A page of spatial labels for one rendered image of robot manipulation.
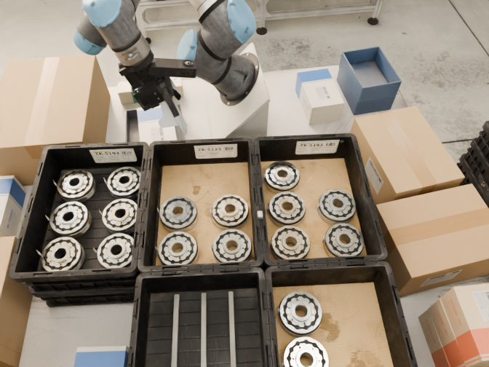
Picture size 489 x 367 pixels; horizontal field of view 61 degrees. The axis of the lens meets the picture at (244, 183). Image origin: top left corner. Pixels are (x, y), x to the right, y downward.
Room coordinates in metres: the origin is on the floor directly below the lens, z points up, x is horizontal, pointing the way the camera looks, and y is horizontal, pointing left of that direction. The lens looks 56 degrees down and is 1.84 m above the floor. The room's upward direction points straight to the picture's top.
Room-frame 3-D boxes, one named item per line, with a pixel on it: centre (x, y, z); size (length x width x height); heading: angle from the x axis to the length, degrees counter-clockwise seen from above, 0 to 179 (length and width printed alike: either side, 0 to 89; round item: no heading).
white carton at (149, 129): (0.94, 0.30, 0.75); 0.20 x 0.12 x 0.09; 12
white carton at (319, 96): (1.14, -0.28, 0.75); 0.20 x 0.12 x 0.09; 12
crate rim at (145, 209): (0.57, 0.11, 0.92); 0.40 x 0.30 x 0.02; 3
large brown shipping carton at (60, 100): (0.97, 0.65, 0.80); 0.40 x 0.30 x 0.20; 6
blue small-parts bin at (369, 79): (1.19, -0.46, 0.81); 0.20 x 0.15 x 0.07; 13
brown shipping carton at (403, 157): (0.80, -0.50, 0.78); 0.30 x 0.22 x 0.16; 15
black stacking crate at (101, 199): (0.56, 0.41, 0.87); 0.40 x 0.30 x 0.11; 3
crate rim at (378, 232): (0.59, -0.19, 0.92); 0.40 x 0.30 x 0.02; 3
